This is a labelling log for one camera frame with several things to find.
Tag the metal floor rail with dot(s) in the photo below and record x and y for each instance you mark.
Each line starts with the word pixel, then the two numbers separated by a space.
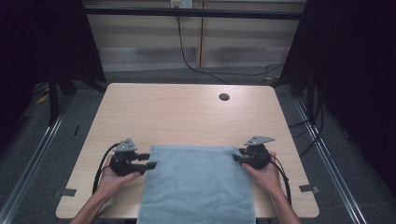
pixel 31 161
pixel 330 161

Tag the person's right hand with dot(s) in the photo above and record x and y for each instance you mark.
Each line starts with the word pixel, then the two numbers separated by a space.
pixel 266 179

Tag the yellow item on floor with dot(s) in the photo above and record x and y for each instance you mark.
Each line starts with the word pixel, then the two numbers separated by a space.
pixel 42 99

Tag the light blue towel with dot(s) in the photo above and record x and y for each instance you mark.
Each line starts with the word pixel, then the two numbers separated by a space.
pixel 196 186

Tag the grey tape piece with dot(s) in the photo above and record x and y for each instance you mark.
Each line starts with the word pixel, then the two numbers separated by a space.
pixel 69 192
pixel 309 188

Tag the small black floor item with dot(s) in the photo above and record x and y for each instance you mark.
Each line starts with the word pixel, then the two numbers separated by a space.
pixel 76 130

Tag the white wall socket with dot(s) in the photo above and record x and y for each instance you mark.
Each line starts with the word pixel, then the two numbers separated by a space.
pixel 181 3

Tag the person's left hand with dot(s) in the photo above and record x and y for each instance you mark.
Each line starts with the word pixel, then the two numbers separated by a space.
pixel 110 180

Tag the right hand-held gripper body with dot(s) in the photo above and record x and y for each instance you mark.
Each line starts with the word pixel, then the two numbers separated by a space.
pixel 257 157

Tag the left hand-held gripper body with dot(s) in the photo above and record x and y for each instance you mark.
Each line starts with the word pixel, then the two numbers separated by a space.
pixel 124 165

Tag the black horizontal bar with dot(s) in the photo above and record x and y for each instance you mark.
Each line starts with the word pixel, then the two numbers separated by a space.
pixel 193 13

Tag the black curtain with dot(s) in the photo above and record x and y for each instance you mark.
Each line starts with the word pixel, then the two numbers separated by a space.
pixel 37 46
pixel 358 77

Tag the black metal stand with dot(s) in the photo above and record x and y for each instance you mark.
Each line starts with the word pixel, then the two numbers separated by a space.
pixel 53 99

